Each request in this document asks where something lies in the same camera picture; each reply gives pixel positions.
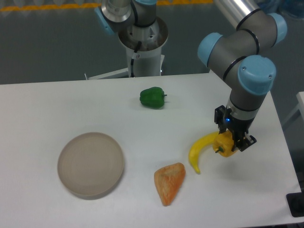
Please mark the white furniture at right edge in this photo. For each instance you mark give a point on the white furniture at right edge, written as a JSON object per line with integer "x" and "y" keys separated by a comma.
{"x": 295, "y": 113}

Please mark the yellow chili pepper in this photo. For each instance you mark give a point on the yellow chili pepper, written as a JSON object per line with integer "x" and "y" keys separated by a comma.
{"x": 197, "y": 147}

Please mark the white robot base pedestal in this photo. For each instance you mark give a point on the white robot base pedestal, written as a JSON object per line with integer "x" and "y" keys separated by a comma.
{"x": 143, "y": 48}

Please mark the black object at table edge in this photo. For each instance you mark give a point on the black object at table edge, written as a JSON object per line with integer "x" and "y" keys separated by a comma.
{"x": 296, "y": 204}

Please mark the yellow bell pepper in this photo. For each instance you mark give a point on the yellow bell pepper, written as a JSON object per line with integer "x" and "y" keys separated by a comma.
{"x": 223, "y": 144}

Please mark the green bell pepper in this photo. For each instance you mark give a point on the green bell pepper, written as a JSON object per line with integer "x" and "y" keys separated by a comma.
{"x": 153, "y": 97}

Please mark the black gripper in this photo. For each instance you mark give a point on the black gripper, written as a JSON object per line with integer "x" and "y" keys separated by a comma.
{"x": 225, "y": 120}

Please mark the orange triangular pastry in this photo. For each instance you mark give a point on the orange triangular pastry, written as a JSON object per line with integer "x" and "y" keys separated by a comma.
{"x": 168, "y": 181}

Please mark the beige round plate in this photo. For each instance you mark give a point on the beige round plate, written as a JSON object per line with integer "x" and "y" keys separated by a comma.
{"x": 91, "y": 165}

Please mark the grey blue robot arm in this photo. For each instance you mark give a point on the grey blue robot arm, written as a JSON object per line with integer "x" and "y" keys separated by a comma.
{"x": 234, "y": 59}

